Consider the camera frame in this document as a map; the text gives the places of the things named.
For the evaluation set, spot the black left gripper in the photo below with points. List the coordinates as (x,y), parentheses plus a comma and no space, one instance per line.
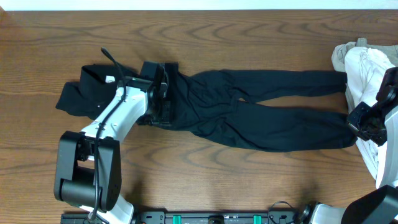
(165,112)

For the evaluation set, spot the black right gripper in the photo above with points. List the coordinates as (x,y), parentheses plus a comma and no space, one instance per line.
(354,122)

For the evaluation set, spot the dark navy leggings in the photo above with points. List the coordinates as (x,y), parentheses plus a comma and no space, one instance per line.
(227,107)

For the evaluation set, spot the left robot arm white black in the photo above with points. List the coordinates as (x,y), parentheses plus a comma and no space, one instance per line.
(88,171)

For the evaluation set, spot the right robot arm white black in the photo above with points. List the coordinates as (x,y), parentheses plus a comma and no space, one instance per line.
(380,205)

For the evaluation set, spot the white crumpled garment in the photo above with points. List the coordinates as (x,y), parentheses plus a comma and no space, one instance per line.
(381,161)

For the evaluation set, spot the beige grey garment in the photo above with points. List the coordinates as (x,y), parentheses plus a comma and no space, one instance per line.
(340,51)

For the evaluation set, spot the folded black polo shirt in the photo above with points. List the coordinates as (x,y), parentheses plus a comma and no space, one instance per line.
(92,93)

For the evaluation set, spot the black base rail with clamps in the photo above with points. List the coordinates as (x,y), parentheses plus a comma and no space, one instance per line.
(280,212)

